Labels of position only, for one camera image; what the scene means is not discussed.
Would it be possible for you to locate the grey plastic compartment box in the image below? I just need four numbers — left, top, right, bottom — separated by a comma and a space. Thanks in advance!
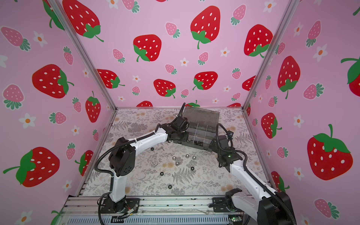
173, 106, 220, 152

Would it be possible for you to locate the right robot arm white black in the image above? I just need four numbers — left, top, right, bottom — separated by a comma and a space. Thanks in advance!
209, 136, 297, 225

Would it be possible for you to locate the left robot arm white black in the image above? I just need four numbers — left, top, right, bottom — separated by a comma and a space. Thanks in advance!
109, 116, 189, 203

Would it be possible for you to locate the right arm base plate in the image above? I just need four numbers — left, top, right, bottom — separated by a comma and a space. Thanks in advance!
209, 196, 241, 213

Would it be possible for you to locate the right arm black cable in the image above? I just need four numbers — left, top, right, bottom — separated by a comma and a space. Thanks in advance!
216, 123, 296, 225

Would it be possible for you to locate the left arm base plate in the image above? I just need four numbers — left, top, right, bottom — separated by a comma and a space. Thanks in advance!
98, 198, 140, 214

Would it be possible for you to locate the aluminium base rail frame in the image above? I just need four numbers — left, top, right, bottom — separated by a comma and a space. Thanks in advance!
53, 196, 258, 225

